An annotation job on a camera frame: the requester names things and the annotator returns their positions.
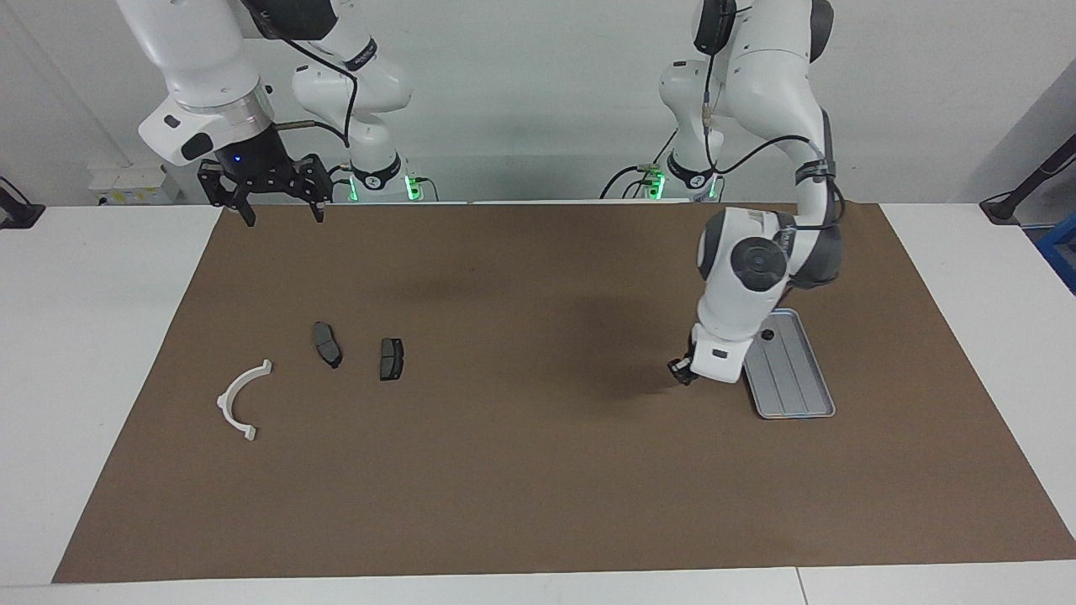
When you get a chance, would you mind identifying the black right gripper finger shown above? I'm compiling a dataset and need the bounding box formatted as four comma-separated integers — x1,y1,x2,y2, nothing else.
198,160,256,228
294,154,330,224

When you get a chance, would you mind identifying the silver metal tray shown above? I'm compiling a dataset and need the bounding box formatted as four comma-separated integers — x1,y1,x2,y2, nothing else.
740,308,836,419

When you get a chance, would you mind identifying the white box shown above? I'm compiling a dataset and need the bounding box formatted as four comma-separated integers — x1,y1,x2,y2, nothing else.
88,164,182,205

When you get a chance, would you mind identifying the dark grey curved brake pad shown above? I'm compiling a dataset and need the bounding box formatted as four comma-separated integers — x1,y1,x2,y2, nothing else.
312,322,343,369

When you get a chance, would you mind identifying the brown table mat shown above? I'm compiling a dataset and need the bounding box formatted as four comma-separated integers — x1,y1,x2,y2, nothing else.
52,202,1076,583

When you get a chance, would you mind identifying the blue crate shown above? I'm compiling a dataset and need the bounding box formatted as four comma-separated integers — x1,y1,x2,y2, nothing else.
1036,212,1076,295

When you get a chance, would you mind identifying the black clamp mount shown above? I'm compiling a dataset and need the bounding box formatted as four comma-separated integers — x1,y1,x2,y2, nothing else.
0,176,45,229

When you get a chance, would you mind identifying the white curved plastic bracket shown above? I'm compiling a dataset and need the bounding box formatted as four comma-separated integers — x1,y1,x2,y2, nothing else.
216,360,274,442

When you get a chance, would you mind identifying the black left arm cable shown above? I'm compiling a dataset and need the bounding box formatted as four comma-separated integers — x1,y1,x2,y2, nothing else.
700,50,843,229

